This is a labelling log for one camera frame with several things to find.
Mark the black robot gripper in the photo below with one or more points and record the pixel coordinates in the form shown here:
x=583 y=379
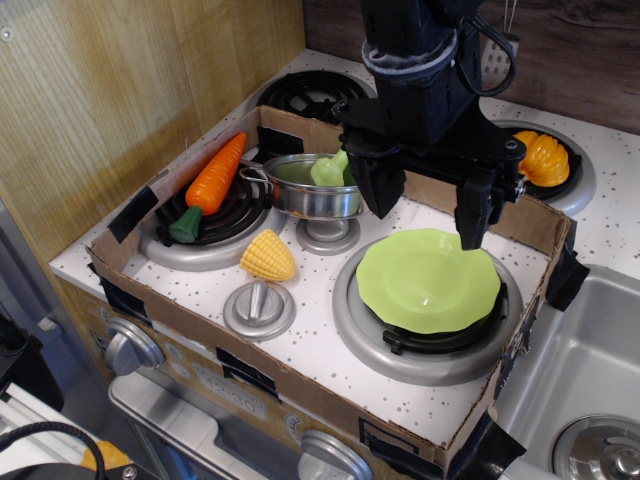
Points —
x=426 y=119

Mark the green toy broccoli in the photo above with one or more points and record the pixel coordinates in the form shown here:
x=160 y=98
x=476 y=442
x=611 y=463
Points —
x=332 y=171

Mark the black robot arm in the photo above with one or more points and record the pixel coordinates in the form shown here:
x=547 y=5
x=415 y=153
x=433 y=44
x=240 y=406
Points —
x=395 y=24

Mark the grey knob under pan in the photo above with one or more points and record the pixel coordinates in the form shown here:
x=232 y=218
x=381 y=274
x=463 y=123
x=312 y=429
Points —
x=328 y=237

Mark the small steel pan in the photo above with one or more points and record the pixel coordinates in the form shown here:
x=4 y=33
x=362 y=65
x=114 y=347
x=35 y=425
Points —
x=291 y=188

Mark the green plastic plate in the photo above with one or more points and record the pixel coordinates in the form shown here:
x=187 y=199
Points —
x=422 y=281

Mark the orange toy pumpkin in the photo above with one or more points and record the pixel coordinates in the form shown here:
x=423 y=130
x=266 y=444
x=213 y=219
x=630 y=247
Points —
x=546 y=163

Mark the hanging metal spatula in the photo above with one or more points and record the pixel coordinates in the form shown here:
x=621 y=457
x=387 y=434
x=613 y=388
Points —
x=495 y=61

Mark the back right stove burner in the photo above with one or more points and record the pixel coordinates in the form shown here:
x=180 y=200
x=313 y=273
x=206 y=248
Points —
x=573 y=195

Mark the front right stove burner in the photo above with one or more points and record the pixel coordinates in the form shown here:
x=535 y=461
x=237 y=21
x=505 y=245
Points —
x=442 y=359

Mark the yellow toy corn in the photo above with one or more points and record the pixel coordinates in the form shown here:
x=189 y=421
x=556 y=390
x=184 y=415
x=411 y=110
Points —
x=269 y=258

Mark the front left stove burner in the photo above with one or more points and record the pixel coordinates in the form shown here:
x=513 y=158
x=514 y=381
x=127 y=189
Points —
x=223 y=236

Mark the grey stove top knob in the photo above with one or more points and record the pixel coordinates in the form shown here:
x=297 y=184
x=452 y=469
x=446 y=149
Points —
x=259 y=311

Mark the orange toy carrot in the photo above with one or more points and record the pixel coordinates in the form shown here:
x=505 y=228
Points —
x=208 y=190

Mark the grey toy sink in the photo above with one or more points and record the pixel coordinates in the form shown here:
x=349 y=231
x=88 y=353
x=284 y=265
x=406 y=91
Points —
x=581 y=362

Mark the right oven front knob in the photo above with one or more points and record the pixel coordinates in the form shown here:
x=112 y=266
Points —
x=325 y=457

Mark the oven knob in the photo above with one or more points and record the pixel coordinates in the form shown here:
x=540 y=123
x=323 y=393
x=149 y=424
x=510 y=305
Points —
x=325 y=457
x=130 y=348

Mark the silver sink drain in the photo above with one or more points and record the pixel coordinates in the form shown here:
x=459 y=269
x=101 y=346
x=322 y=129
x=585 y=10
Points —
x=597 y=447

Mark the brown cardboard fence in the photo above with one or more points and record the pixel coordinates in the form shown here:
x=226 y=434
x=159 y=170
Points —
x=445 y=430

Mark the left oven front knob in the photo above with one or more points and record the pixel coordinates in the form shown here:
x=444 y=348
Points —
x=130 y=348

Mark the orange object bottom left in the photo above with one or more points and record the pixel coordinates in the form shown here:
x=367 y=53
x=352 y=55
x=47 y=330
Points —
x=112 y=456

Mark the oven door handle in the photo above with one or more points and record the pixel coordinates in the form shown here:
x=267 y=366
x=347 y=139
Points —
x=184 y=440

